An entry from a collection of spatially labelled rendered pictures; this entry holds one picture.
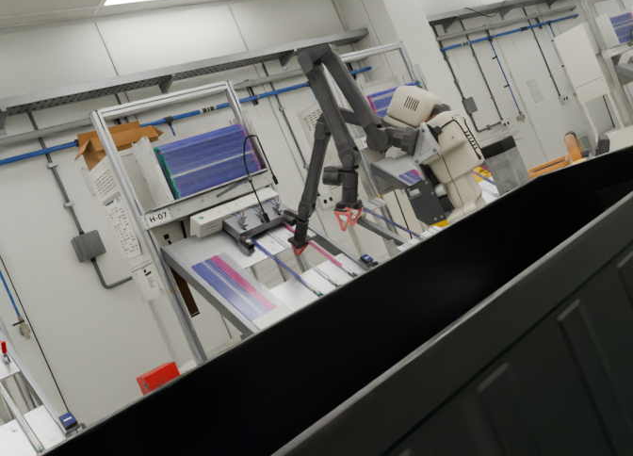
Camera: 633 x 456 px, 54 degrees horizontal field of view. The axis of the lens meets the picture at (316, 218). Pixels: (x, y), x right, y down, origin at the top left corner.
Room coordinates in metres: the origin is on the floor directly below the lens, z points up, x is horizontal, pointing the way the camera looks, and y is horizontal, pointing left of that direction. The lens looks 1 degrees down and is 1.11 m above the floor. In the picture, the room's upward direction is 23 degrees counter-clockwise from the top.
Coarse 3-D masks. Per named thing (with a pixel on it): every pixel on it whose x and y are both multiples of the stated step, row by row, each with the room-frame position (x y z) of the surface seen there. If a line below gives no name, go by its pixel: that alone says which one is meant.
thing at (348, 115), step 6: (342, 108) 2.63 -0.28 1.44; (342, 114) 2.63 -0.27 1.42; (348, 114) 2.62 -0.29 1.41; (354, 114) 2.61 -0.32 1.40; (318, 120) 2.66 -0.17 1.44; (324, 120) 2.65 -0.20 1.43; (348, 120) 2.63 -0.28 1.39; (354, 120) 2.61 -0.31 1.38; (384, 126) 2.57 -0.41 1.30; (390, 126) 2.55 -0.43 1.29
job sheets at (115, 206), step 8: (112, 200) 3.05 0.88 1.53; (120, 200) 2.99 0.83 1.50; (112, 208) 3.08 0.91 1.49; (120, 208) 3.02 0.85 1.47; (112, 216) 3.11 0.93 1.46; (120, 216) 3.04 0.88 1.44; (128, 216) 2.98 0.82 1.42; (112, 224) 3.16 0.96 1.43; (120, 224) 3.07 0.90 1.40; (128, 224) 3.01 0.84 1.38; (120, 232) 3.11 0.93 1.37; (128, 232) 3.03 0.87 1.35; (120, 240) 3.15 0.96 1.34; (128, 240) 3.07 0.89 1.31; (136, 240) 3.00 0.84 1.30; (128, 248) 3.10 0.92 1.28; (136, 248) 3.03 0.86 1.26; (128, 256) 3.14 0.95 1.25; (136, 256) 3.07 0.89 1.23; (144, 272) 3.05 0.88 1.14; (152, 272) 2.99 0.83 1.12; (152, 280) 3.01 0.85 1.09; (152, 288) 3.05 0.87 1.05
